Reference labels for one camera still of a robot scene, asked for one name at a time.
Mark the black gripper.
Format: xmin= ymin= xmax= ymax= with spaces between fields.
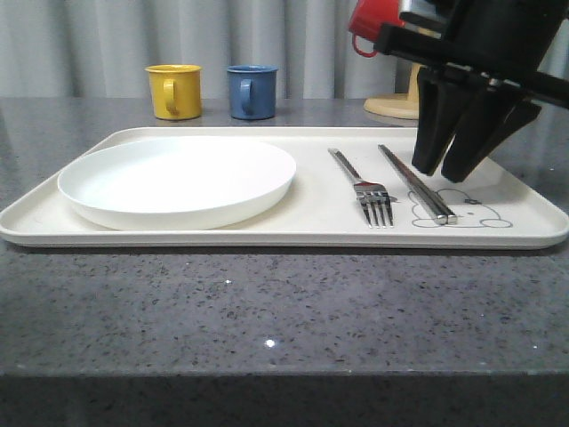
xmin=374 ymin=0 xmax=568 ymax=182

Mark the silver chopstick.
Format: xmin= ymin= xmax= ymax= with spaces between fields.
xmin=381 ymin=143 xmax=458 ymax=223
xmin=377 ymin=144 xmax=448 ymax=224

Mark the silver fork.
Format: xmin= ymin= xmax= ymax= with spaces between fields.
xmin=328 ymin=148 xmax=394 ymax=229

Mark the white round plate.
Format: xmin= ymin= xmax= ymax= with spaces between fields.
xmin=57 ymin=136 xmax=297 ymax=230

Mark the wooden mug tree stand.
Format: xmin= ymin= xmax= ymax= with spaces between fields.
xmin=364 ymin=63 xmax=421 ymax=120

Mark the red mug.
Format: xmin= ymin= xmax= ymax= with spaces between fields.
xmin=349 ymin=0 xmax=405 ymax=58

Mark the cream rabbit serving tray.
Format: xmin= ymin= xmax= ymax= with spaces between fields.
xmin=1 ymin=126 xmax=568 ymax=249

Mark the blue mug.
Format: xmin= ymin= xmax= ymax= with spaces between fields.
xmin=227 ymin=65 xmax=278 ymax=120

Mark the yellow mug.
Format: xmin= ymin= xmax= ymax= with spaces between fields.
xmin=145 ymin=64 xmax=202 ymax=121

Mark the grey curtain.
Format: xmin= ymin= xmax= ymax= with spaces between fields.
xmin=1 ymin=1 xmax=410 ymax=99

